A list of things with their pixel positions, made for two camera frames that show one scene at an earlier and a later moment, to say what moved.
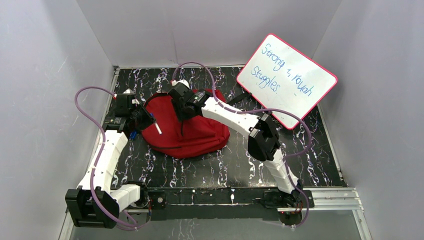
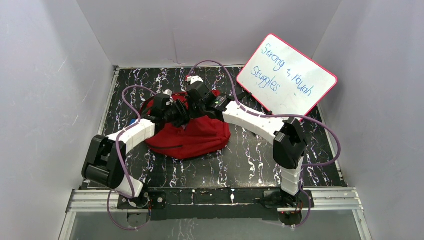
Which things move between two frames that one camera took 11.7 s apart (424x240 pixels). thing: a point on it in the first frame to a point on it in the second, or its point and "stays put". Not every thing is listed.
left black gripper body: (145, 117) to (180, 114)
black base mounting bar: (204, 203) stays put
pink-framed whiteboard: (280, 77) stays put
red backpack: (174, 136) stays put
